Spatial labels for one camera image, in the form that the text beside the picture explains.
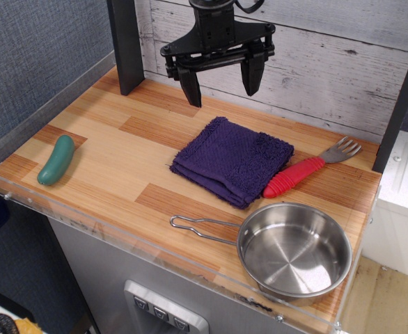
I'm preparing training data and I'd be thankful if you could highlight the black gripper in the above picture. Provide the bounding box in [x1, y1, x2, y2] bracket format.
[160, 1, 276, 107]

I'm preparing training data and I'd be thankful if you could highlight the purple cloth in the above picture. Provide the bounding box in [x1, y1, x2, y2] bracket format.
[170, 117, 294, 209]

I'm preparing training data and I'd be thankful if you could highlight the green toy cucumber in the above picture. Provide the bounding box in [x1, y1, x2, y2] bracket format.
[37, 135, 75, 186]

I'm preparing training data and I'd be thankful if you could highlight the stainless steel saucepan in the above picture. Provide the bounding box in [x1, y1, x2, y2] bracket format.
[170, 202, 353, 305]

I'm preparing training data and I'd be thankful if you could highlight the white ribbed side cabinet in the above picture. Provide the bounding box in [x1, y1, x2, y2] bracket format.
[362, 131, 408, 275]

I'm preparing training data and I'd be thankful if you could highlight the silver dispenser button panel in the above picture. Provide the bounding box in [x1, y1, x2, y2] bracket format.
[124, 280, 210, 333]

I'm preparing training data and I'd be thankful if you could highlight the yellow object at corner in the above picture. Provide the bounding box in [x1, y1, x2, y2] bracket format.
[15, 318, 43, 334]

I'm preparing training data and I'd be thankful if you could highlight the dark grey left post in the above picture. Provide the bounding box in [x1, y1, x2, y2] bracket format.
[107, 0, 145, 95]

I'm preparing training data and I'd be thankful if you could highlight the dark grey post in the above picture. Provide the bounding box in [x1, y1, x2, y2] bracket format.
[107, 0, 145, 95]
[372, 70, 408, 173]

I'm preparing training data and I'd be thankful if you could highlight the red handled metal fork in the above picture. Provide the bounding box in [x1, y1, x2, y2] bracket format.
[262, 136, 361, 198]

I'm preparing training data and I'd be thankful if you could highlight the dark grey right post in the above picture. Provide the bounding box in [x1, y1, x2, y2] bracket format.
[372, 70, 408, 173]

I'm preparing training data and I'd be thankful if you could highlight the clear acrylic guard rail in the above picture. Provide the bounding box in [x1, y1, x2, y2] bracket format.
[0, 51, 382, 334]

